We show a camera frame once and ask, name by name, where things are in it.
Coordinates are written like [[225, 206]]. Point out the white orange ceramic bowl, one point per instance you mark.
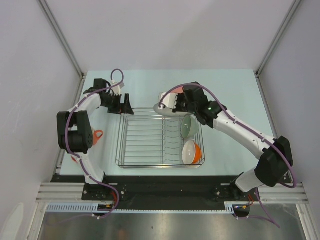
[[191, 153]]

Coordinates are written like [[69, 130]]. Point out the metal wire dish rack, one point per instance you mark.
[[149, 140]]

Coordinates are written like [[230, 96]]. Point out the orange mug with handle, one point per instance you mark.
[[97, 135]]

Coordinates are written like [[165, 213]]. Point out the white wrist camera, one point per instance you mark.
[[168, 100], [116, 88]]

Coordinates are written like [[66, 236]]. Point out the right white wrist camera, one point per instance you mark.
[[168, 100]]

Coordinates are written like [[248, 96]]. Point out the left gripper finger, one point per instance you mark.
[[126, 106], [117, 106]]

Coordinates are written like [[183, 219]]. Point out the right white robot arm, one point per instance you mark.
[[274, 155]]

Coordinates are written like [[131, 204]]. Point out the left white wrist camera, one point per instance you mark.
[[116, 88]]

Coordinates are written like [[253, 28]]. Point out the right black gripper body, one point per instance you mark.
[[182, 106]]

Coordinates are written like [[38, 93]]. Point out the white scalloped plate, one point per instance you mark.
[[167, 112]]

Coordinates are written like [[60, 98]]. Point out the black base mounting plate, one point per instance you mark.
[[164, 193]]

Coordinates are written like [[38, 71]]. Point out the green ceramic bowl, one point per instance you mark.
[[189, 126]]

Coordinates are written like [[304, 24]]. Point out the pink cream floral plate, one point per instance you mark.
[[178, 90]]

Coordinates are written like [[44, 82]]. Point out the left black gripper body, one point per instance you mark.
[[107, 103]]

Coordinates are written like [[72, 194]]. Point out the aluminium frame rail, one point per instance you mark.
[[60, 192]]

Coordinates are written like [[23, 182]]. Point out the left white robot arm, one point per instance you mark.
[[74, 130]]

